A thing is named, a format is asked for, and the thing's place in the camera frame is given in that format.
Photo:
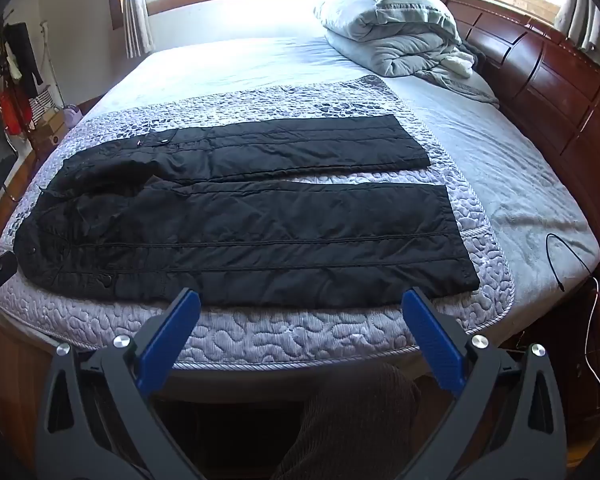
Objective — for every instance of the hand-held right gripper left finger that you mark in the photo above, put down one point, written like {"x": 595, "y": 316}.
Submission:
{"x": 172, "y": 330}

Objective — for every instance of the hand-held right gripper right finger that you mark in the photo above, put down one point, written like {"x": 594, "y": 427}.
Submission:
{"x": 432, "y": 335}

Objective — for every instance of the black quilted coat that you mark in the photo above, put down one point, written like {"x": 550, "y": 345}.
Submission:
{"x": 255, "y": 240}

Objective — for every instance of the grey quilted blanket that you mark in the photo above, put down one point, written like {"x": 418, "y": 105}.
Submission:
{"x": 280, "y": 335}

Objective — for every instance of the cardboard box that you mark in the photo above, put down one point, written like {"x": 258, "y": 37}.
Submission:
{"x": 50, "y": 130}

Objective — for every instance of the red plastic basket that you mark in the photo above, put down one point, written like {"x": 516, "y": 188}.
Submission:
{"x": 12, "y": 110}

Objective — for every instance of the purple bag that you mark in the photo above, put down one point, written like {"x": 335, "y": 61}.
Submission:
{"x": 72, "y": 116}

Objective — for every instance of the black and white striped cloth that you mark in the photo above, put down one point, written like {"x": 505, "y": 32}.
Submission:
{"x": 42, "y": 102}

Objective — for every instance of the bed mattress with grey sheet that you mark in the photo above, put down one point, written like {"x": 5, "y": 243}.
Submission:
{"x": 480, "y": 160}

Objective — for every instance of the wooden coat rack with clothes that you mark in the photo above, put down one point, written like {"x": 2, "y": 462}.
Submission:
{"x": 22, "y": 50}

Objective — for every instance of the dark wooden headboard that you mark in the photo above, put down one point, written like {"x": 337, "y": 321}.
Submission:
{"x": 545, "y": 75}

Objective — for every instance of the grey pleated curtain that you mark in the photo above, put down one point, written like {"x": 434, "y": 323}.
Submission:
{"x": 135, "y": 15}

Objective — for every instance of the folded grey duvet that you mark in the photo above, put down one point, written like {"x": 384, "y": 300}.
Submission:
{"x": 395, "y": 45}

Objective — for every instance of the white sheer curtain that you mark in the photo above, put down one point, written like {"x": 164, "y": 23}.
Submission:
{"x": 577, "y": 15}

